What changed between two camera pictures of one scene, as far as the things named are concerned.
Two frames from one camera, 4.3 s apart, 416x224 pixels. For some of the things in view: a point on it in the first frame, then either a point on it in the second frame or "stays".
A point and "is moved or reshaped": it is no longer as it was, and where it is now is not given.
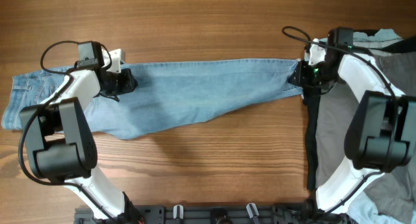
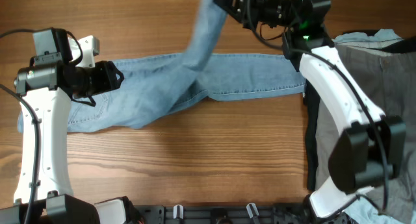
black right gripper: (301, 79) to (242, 13)
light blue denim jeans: (165, 92) is moved or reshaped
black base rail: (229, 213) stays
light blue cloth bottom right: (364, 210) stays
